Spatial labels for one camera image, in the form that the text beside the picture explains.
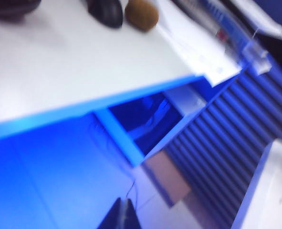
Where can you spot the black grey upside-down mouse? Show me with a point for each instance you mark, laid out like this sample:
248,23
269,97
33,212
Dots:
12,8

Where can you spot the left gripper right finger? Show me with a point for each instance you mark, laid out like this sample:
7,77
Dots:
130,217

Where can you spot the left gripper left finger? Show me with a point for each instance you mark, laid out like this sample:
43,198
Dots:
115,217

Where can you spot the black upright computer mouse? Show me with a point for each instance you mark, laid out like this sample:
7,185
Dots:
106,12

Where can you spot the white printed paper sheet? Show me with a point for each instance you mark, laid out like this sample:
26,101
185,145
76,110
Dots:
202,59

